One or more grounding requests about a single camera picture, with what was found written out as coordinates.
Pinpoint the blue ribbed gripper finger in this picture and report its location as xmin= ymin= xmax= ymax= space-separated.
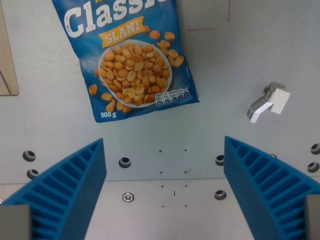
xmin=223 ymin=135 xmax=320 ymax=240
xmin=0 ymin=137 xmax=108 ymax=240

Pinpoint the blue peanut snack bag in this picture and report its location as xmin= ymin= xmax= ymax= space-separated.
xmin=51 ymin=0 xmax=201 ymax=123

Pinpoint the light wooden board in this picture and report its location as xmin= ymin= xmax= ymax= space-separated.
xmin=0 ymin=0 xmax=20 ymax=97

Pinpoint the metal bracket with white tag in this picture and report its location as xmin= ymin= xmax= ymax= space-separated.
xmin=246 ymin=83 xmax=292 ymax=124

